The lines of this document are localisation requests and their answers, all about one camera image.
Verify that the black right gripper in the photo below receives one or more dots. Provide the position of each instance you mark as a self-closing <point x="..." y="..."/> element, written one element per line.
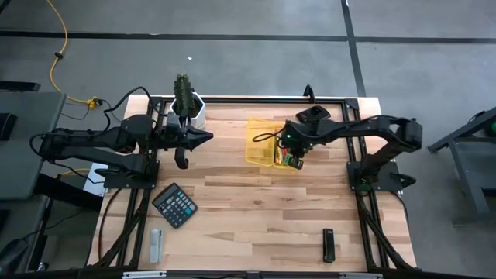
<point x="298" y="137"/>

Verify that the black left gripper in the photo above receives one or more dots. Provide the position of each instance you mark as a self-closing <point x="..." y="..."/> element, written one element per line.
<point x="179" y="137"/>

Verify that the green pen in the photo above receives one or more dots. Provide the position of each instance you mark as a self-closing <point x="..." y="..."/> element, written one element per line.
<point x="288" y="158"/>

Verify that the orange pen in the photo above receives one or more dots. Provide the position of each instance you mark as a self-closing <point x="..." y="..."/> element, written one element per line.
<point x="279" y="157"/>

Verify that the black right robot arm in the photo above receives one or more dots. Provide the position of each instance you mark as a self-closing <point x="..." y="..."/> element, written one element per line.
<point x="368" y="126"/>

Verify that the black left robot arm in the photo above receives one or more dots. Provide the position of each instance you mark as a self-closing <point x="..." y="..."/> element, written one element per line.
<point x="97" y="139"/>

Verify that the white plant pot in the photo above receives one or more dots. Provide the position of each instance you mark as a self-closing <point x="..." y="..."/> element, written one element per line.
<point x="198" y="116"/>

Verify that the black angled stand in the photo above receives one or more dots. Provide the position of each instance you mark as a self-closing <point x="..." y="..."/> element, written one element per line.
<point x="313" y="113"/>

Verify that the yellow transparent pencil case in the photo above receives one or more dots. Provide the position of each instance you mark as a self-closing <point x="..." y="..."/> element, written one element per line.
<point x="259" y="143"/>

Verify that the green cactus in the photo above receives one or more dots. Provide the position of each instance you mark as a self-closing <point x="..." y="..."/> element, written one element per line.
<point x="183" y="95"/>

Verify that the black calculator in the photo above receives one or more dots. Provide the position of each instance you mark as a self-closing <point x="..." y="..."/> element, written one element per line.
<point x="175" y="205"/>

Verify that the white paper sheet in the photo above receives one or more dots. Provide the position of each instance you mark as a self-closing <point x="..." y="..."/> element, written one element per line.
<point x="95" y="180"/>

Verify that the black stapler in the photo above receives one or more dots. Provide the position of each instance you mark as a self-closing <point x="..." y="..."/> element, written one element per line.
<point x="328" y="245"/>

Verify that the white stapler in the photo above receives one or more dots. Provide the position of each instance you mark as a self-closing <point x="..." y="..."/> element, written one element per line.
<point x="156" y="245"/>

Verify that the grey desk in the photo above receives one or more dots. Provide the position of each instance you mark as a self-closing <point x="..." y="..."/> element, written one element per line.
<point x="27" y="147"/>

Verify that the grey metal table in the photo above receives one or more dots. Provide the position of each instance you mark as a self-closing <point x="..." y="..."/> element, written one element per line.
<point x="472" y="174"/>

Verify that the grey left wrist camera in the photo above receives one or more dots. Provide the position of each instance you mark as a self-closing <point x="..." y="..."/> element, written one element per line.
<point x="173" y="120"/>

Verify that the black clamp mount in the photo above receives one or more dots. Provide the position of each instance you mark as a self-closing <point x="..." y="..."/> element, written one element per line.
<point x="308" y="93"/>

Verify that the black aluminium table frame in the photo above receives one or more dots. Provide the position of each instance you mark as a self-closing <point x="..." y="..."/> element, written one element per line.
<point x="252" y="100"/>

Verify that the silver metal bracket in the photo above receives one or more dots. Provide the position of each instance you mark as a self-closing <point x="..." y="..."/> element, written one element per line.
<point x="360" y="276"/>
<point x="144" y="275"/>

